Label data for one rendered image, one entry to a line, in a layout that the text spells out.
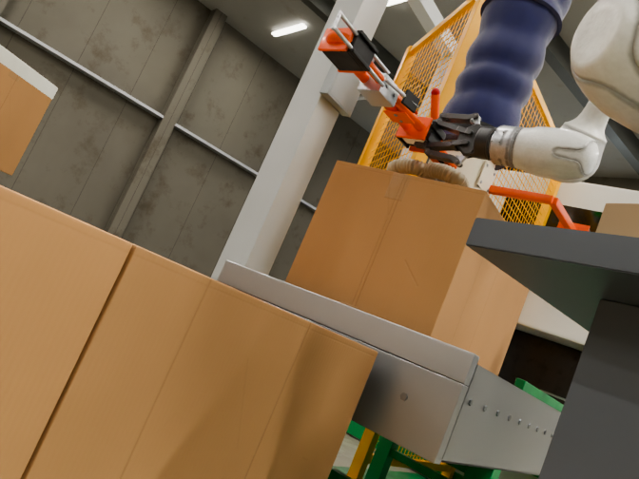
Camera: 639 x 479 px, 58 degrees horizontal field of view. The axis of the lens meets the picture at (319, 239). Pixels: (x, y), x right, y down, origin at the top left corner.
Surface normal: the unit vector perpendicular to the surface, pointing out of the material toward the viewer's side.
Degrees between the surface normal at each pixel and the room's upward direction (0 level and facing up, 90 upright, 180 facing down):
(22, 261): 90
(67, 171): 90
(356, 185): 90
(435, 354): 90
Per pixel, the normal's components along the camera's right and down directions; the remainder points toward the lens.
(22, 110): 0.89, 0.33
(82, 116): 0.59, 0.13
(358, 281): -0.48, -0.33
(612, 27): -0.94, -0.27
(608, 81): -0.64, 0.65
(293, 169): 0.76, 0.22
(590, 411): -0.70, -0.40
